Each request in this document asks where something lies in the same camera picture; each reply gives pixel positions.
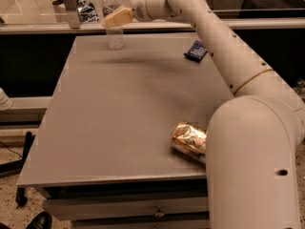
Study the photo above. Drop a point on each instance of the black chair base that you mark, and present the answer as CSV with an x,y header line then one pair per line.
x,y
14,167

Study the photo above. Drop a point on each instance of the black shoe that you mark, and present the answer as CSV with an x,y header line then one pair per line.
x,y
42,221

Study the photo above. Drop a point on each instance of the dark blue snack packet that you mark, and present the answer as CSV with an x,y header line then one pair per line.
x,y
197,52

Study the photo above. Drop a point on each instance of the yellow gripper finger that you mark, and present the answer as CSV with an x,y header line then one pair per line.
x,y
121,16

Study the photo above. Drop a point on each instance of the clear plastic water bottle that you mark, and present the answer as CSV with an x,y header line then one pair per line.
x,y
115,35

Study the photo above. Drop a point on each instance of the white cylinder at left edge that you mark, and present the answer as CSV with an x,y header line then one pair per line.
x,y
5,102

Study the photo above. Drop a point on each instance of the grey drawer cabinet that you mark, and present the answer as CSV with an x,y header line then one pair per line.
x,y
160,204

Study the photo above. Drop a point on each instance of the metal railing frame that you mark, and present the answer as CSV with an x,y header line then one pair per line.
x,y
39,16

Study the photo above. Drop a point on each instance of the black white object behind railing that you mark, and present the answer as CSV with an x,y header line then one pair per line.
x,y
84,9

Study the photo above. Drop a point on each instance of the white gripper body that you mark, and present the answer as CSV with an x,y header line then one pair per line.
x,y
138,4

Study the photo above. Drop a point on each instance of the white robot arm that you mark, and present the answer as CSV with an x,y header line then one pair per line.
x,y
251,139

